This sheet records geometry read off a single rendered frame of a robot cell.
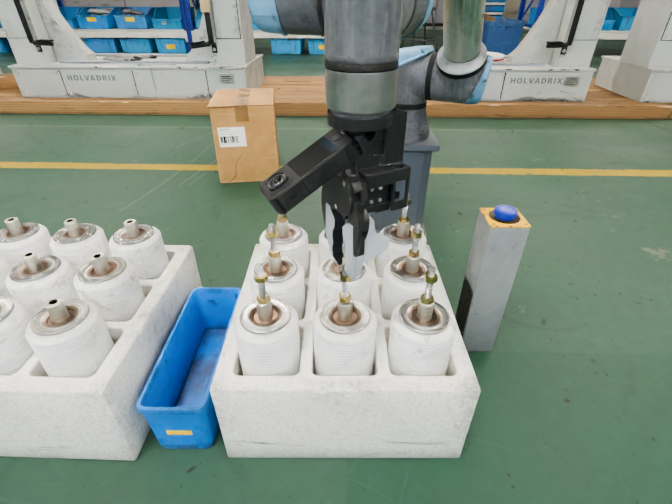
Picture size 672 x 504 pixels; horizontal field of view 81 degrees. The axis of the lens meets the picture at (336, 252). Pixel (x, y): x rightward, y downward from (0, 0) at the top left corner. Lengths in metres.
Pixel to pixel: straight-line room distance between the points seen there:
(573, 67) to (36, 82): 3.27
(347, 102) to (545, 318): 0.80
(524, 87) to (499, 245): 2.10
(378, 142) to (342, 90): 0.08
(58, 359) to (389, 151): 0.55
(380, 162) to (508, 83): 2.32
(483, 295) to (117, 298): 0.67
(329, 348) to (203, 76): 2.33
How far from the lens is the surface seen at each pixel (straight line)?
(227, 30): 2.72
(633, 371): 1.05
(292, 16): 0.55
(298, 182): 0.43
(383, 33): 0.41
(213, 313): 0.94
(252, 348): 0.59
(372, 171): 0.46
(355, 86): 0.41
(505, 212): 0.76
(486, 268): 0.79
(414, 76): 1.12
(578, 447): 0.87
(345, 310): 0.57
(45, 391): 0.73
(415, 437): 0.71
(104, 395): 0.69
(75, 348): 0.70
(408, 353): 0.60
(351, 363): 0.60
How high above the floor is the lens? 0.66
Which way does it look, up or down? 34 degrees down
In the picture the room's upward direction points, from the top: straight up
